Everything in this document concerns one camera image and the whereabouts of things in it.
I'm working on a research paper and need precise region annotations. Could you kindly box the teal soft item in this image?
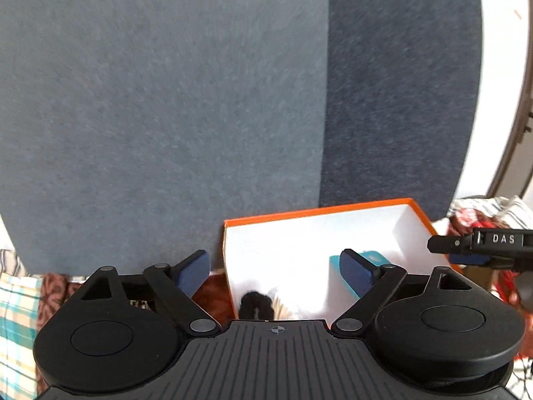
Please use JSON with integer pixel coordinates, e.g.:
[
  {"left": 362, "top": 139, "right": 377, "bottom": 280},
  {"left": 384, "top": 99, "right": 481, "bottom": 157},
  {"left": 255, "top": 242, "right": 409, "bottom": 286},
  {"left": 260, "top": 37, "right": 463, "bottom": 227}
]
[{"left": 329, "top": 251, "right": 389, "bottom": 298}]

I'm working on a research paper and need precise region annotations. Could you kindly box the black fuzzy soft item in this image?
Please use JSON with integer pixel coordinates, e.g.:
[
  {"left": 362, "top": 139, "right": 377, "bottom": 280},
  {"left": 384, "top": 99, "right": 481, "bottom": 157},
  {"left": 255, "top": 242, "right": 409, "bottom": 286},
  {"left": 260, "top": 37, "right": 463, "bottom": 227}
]
[{"left": 239, "top": 292, "right": 274, "bottom": 321}]

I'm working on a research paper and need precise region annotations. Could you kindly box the orange cardboard box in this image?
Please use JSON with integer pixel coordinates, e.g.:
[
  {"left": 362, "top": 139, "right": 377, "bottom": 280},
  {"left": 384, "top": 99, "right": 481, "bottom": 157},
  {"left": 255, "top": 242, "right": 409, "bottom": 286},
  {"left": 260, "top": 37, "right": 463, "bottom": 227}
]
[{"left": 222, "top": 198, "right": 448, "bottom": 322}]

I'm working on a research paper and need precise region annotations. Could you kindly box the red floral blanket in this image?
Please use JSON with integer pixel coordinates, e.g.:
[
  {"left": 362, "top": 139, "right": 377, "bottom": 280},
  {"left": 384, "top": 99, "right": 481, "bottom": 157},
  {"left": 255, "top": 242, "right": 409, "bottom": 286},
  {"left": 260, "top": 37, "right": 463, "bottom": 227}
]
[{"left": 33, "top": 199, "right": 532, "bottom": 399}]

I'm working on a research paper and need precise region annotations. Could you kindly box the light grey headboard panel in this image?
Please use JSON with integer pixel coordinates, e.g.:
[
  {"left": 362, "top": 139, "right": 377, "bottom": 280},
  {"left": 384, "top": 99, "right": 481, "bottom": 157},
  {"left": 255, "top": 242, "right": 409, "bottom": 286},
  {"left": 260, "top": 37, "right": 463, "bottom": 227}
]
[{"left": 1, "top": 0, "right": 328, "bottom": 275}]

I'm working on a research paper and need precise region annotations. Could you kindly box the dark grey headboard panel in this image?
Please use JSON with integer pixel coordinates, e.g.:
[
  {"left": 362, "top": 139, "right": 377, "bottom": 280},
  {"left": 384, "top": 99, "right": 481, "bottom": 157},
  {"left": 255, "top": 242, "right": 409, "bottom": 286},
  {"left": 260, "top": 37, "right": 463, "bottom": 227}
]
[{"left": 319, "top": 0, "right": 482, "bottom": 219}]

